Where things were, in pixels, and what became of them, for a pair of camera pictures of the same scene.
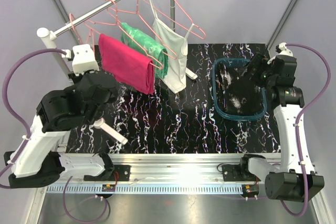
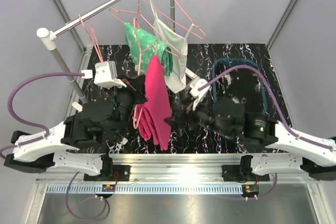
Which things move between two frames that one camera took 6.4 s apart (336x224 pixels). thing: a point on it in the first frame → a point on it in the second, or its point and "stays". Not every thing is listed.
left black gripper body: x=87 y=111 → x=123 y=99
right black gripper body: x=263 y=75 → x=198 y=116
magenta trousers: x=133 y=70 → x=154 y=118
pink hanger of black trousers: x=91 y=30 → x=93 y=39
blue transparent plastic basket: x=237 y=93 stays
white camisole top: x=176 y=47 stays
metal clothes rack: x=46 y=35 stays
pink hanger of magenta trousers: x=117 y=23 → x=141 y=74
